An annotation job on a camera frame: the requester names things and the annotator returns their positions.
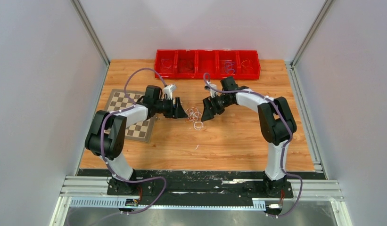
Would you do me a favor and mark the checkered chessboard mat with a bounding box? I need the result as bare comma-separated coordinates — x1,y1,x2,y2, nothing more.
104,89,156,143

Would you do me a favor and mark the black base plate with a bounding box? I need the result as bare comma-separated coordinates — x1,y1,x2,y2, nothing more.
77,169,326,208

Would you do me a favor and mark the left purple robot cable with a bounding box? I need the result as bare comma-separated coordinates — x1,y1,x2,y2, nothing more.
99,68,168,216

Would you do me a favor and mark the red bin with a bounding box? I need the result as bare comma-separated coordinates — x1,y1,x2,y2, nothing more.
176,49,196,79
154,49,177,78
216,50,239,78
195,50,217,79
238,50,261,80

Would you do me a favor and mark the aluminium front rail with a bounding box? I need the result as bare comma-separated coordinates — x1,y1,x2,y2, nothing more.
60,176,344,211

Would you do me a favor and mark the blue wire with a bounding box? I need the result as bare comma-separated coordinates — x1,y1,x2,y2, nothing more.
223,61,236,75

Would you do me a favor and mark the right aluminium frame post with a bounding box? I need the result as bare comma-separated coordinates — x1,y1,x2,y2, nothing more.
290,0,335,67

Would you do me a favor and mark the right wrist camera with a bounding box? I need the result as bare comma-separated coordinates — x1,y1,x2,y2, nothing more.
204,83,217,96

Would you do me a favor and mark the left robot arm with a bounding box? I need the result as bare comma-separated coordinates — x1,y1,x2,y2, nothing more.
84,84,187,195

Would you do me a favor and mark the aluminium frame post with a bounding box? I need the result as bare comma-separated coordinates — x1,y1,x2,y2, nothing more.
290,0,335,67
70,0,110,68

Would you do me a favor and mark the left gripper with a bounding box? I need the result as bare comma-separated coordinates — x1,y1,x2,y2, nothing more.
154,97,189,119

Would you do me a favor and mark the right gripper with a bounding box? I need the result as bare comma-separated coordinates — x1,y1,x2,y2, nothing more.
202,94,233,121

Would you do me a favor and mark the left aluminium frame post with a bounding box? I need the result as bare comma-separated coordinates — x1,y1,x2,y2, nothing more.
70,0,110,68

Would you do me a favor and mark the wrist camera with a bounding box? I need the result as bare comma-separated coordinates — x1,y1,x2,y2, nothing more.
204,83,217,96
163,84,177,99

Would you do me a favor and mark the white wire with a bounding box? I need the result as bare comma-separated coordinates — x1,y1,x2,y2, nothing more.
186,108,205,132

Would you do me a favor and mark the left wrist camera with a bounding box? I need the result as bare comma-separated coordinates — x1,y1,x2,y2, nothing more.
163,84,177,99

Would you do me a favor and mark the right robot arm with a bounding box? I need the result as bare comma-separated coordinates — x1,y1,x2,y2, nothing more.
201,73,297,197

